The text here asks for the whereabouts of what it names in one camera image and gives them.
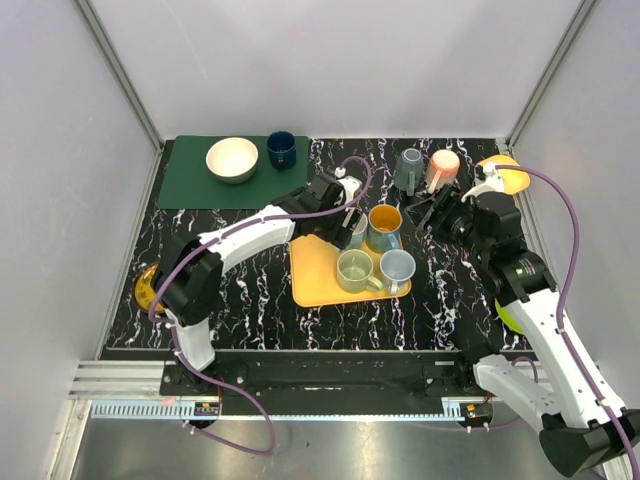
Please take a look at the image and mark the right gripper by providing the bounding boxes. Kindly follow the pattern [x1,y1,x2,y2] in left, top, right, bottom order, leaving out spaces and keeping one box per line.
[404,182,490,261]

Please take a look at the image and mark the light blue faceted mug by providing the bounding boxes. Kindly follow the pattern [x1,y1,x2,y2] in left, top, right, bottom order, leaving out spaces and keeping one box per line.
[345,213,368,250]

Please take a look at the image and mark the pink mug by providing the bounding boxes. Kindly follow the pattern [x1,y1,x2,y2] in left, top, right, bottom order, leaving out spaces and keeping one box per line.
[425,149,460,194]

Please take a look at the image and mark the grey-blue faceted mug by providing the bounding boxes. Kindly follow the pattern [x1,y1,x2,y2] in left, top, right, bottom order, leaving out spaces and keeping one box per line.
[393,148,424,196]

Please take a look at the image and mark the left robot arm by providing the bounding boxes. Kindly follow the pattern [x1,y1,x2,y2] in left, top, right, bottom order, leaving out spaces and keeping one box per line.
[151,174,366,396]

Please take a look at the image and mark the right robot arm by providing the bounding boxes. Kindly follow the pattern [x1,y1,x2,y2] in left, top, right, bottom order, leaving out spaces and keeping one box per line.
[404,185,639,477]

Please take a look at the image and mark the orange-inside blue floral mug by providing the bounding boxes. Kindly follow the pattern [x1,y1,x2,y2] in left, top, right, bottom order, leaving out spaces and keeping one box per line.
[366,204,403,254]

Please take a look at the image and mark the pale green mug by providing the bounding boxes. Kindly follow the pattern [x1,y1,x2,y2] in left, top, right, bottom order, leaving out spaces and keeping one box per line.
[336,249,384,294]

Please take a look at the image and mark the pale blue-grey mug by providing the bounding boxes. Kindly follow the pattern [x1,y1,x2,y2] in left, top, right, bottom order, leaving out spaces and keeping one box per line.
[379,249,416,295]

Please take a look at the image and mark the dark blue mug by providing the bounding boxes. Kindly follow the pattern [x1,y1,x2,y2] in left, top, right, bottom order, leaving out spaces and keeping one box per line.
[266,131,297,170]

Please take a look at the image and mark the yellow plastic tray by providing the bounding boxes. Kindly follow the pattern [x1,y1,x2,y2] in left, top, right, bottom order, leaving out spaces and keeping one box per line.
[290,235,393,308]

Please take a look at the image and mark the yellow square dish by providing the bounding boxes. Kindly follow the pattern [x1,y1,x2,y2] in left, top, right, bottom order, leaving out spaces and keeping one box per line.
[476,155,531,195]

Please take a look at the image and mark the white bowl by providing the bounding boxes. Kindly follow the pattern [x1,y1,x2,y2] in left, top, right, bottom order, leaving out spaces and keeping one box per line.
[205,137,259,185]

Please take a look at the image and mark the lime green plate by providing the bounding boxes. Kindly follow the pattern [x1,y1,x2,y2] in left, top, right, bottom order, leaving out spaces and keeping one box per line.
[494,300,524,335]

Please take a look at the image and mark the dark green mat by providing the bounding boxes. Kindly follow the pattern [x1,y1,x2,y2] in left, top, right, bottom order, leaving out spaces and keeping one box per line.
[156,135,310,210]

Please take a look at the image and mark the yellow patterned saucer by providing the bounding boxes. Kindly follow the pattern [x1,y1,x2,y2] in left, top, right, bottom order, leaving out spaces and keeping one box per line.
[133,263,158,313]

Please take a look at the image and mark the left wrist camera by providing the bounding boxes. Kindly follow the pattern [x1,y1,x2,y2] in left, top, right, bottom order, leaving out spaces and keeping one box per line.
[334,167,362,205]

